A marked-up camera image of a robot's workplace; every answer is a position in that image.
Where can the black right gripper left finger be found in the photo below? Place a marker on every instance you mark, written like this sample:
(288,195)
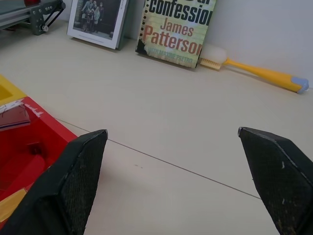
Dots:
(66,186)

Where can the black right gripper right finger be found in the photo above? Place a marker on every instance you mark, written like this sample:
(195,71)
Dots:
(281,176)

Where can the red plastic bin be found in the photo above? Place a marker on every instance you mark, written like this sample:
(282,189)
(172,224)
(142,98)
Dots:
(29,147)

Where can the yellow tape strip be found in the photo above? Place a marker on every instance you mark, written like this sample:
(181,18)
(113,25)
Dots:
(9,203)

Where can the dark red card piece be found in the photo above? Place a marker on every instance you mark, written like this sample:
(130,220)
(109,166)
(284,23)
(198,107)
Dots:
(13,117)

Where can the yellow plastic bin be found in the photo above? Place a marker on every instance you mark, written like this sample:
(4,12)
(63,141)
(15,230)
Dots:
(7,90)

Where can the white photo cover book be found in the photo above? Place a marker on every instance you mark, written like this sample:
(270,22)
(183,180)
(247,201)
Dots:
(97,22)

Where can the James Patterson paperback book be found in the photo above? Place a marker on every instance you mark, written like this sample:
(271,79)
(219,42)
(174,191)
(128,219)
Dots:
(174,29)

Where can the grey metal frame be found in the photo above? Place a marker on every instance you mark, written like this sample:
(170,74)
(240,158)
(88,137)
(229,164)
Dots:
(27,14)

